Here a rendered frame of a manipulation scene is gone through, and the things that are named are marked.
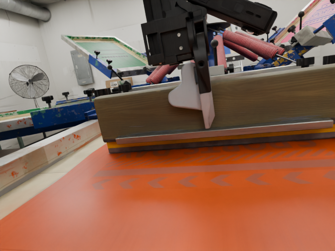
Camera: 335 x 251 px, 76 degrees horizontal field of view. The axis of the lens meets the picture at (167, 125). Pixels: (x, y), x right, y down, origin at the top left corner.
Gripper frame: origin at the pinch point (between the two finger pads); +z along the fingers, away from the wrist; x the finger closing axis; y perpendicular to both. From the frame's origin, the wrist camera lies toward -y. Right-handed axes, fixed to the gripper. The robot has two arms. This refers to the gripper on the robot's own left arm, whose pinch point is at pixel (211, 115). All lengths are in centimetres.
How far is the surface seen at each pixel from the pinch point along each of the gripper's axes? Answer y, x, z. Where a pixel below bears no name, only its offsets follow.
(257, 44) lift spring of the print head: -24, -88, -14
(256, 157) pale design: -5.0, 4.9, 5.1
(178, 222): 3.3, 17.2, 4.9
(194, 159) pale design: 3.0, 4.3, 4.8
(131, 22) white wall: 152, -440, -132
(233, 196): -1.4, 13.6, 5.0
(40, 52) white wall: 377, -424, -114
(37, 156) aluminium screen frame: 26.7, 5.7, 1.6
